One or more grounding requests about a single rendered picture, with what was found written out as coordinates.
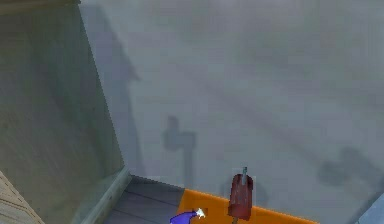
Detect blue spray bottle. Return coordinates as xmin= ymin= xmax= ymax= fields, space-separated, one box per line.
xmin=169 ymin=207 xmax=206 ymax=224

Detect pale blue object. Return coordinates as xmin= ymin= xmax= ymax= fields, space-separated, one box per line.
xmin=355 ymin=192 xmax=384 ymax=224

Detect tan wooden furniture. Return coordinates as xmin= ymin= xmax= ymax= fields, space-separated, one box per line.
xmin=0 ymin=170 xmax=46 ymax=224

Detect orange table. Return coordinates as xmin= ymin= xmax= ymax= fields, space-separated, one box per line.
xmin=175 ymin=188 xmax=320 ymax=224

